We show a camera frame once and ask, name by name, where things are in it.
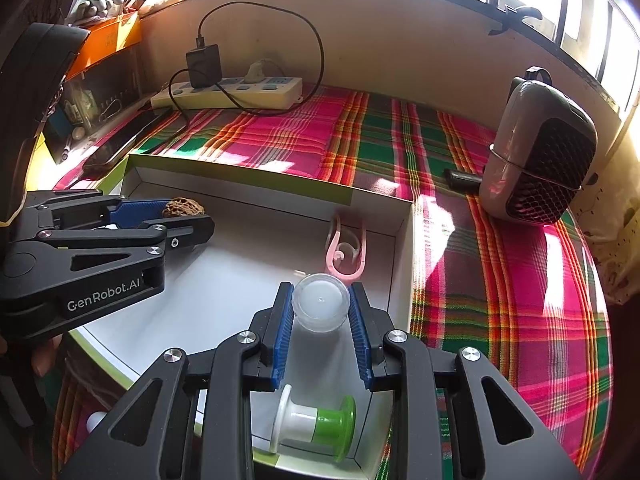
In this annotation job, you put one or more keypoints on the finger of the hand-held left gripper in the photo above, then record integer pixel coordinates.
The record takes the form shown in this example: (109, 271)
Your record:
(140, 210)
(190, 232)

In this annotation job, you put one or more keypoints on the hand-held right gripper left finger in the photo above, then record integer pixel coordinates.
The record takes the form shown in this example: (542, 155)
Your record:
(285, 335)

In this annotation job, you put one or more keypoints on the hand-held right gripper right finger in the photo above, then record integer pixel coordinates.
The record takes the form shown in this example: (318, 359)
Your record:
(359, 335)

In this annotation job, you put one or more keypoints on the pitted brown walnut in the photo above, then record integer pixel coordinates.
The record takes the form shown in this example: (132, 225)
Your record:
(182, 207)

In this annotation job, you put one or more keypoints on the clear white jar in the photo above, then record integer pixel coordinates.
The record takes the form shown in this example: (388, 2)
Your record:
(320, 305)

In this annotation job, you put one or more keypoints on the green cardboard box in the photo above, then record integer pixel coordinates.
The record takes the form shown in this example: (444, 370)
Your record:
(225, 280)

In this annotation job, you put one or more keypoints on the green and white spool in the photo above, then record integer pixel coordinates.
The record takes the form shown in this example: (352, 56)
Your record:
(310, 425)

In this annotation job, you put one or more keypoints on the person's left hand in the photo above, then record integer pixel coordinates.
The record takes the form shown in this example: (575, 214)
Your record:
(46, 355)

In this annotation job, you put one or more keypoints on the black smartphone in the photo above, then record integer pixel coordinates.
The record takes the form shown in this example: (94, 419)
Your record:
(120, 145)

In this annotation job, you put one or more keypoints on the cluttered side shelf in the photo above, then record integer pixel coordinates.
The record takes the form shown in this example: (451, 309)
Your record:
(85, 110)

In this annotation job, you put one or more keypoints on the plaid blanket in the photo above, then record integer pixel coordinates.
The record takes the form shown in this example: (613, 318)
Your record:
(500, 285)

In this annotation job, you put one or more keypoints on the cream power strip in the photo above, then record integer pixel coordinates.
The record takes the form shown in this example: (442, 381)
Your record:
(250, 92)

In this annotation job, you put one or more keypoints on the black charger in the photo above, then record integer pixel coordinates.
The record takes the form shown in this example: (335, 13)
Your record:
(204, 65)

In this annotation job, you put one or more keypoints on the orange box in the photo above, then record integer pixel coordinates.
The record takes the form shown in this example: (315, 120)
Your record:
(105, 42)

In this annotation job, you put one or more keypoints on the white plug adapter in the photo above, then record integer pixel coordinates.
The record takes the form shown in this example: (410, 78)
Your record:
(257, 71)

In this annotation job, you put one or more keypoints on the grey small heater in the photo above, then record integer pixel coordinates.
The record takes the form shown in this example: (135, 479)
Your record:
(540, 155)

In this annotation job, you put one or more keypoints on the cream dotted curtain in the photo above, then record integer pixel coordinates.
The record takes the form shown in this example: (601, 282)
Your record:
(615, 240)

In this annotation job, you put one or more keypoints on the black window hook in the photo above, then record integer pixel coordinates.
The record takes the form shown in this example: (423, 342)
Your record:
(515, 15)

